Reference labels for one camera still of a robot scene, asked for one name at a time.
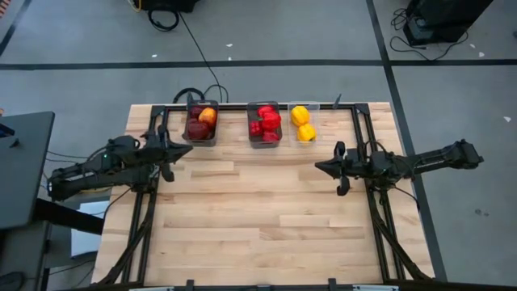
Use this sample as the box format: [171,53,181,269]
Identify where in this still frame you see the clear plastic basket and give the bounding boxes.
[287,100,322,148]

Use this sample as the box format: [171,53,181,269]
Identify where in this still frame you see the yellow and red apple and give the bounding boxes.
[198,107,218,129]

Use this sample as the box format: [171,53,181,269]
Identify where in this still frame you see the yellow bell pepper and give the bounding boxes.
[296,123,317,143]
[290,105,311,127]

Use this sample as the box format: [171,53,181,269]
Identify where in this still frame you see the black aluminium table frame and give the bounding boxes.
[95,102,434,291]

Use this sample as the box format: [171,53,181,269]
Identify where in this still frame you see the long black floor cable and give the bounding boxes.
[177,11,230,102]

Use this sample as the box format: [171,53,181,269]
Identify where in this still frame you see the light gray plastic basket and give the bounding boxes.
[182,99,220,148]

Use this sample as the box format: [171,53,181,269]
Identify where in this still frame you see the black equipment cabinet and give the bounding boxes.
[402,0,494,47]

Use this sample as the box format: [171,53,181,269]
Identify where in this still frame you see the large red bell pepper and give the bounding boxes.
[261,112,283,131]

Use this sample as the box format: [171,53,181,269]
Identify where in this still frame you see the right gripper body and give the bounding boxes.
[334,141,368,197]

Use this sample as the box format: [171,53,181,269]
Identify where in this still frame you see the coiled black cable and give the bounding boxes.
[146,7,181,33]

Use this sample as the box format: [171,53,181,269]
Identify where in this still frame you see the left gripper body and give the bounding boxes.
[147,124,175,183]

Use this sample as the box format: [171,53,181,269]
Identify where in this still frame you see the black looped cable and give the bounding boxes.
[172,86,206,105]

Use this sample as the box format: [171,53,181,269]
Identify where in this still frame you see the tangled black cables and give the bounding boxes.
[389,6,470,62]

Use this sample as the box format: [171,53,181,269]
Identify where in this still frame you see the black box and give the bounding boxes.
[139,0,202,13]

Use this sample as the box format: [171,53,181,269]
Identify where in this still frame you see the black desk base beam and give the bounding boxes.
[34,196,105,236]

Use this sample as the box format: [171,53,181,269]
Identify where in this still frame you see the dark gray desk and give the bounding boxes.
[0,111,56,231]

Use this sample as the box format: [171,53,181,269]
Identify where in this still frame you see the middle clear bin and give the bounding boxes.
[246,100,284,150]

